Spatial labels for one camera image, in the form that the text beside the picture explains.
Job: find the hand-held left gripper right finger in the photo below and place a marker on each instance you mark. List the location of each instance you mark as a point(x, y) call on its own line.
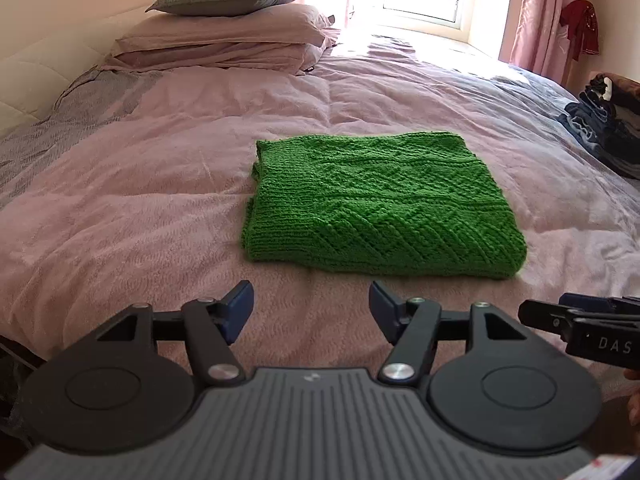
point(382, 307)

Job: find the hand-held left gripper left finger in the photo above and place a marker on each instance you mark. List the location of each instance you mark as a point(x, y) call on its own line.
point(240, 307)

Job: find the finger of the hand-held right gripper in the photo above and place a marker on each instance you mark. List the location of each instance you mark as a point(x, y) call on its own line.
point(600, 302)
point(545, 316)

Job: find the green knitted sweater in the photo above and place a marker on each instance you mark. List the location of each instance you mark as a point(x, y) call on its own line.
point(380, 205)

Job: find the dark blue clothes pile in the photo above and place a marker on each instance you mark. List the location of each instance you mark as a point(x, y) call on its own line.
point(595, 130)

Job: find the person's right hand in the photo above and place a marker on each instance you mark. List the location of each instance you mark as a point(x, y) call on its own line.
point(633, 374)

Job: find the bed with pink duvet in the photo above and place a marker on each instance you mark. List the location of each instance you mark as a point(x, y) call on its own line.
point(150, 185)

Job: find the pink pillow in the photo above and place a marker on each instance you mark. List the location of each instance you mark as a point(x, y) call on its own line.
point(225, 57)
point(225, 27)

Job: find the red cloth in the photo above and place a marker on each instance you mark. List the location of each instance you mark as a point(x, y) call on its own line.
point(580, 25)

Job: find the pink curtain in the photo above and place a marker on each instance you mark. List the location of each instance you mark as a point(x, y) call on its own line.
point(540, 15)

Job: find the white padded headboard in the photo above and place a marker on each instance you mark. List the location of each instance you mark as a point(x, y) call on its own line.
point(55, 70)

